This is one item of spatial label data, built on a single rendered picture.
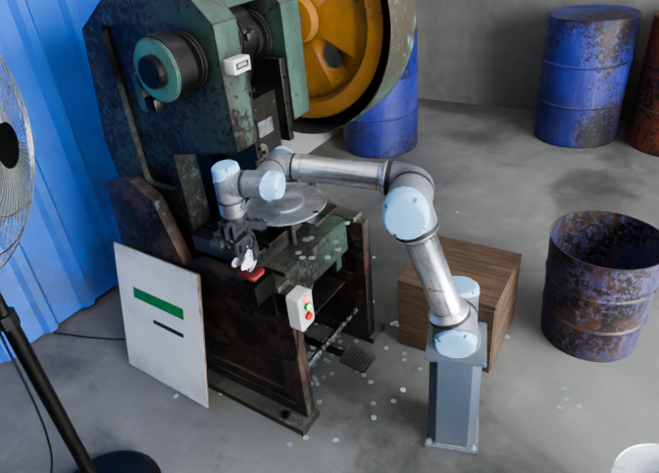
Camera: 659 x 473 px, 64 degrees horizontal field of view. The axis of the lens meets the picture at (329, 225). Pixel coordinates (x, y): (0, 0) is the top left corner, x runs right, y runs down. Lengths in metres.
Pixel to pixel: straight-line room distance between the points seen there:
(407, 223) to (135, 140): 1.09
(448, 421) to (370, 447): 0.31
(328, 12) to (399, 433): 1.53
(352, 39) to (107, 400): 1.74
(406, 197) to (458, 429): 0.97
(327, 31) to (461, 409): 1.37
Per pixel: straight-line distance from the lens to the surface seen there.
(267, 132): 1.79
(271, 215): 1.82
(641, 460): 1.76
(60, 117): 2.69
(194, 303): 2.03
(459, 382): 1.80
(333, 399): 2.20
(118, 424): 2.38
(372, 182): 1.43
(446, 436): 2.01
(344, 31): 1.95
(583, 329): 2.33
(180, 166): 1.89
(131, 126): 1.99
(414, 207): 1.26
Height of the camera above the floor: 1.68
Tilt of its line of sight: 31 degrees down
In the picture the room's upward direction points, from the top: 6 degrees counter-clockwise
